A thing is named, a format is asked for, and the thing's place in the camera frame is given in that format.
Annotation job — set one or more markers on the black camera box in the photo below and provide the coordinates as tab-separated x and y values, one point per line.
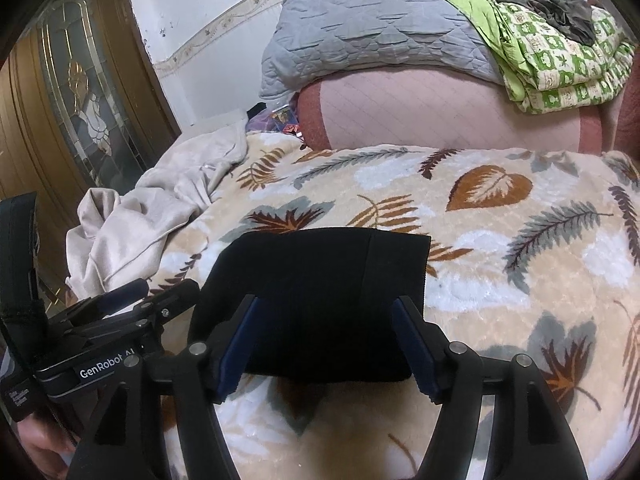
17	259

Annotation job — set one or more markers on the wooden glass door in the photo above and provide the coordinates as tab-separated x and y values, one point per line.
81	107

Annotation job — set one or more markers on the dark grey garment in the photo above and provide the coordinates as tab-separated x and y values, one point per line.
572	18

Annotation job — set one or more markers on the pink quilted mattress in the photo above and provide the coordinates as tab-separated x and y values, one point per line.
444	109

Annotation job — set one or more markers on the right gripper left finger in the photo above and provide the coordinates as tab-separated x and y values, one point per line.
125	440

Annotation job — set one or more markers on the green patterned folded blanket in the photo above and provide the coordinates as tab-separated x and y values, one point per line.
543	69

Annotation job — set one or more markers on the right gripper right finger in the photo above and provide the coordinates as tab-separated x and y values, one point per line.
530	437

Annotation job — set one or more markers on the beige crumpled cloth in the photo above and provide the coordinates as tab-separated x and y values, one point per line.
120	238

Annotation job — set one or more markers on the grey quilted blanket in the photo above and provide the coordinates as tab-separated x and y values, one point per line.
315	38

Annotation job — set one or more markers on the colourful small items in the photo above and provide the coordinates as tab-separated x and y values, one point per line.
282	119

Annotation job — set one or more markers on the leaf pattern beige blanket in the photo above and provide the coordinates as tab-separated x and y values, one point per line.
532	252

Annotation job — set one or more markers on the person's left hand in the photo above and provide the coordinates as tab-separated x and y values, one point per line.
46	443

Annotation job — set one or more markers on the black pants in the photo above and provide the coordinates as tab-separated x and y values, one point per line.
327	293

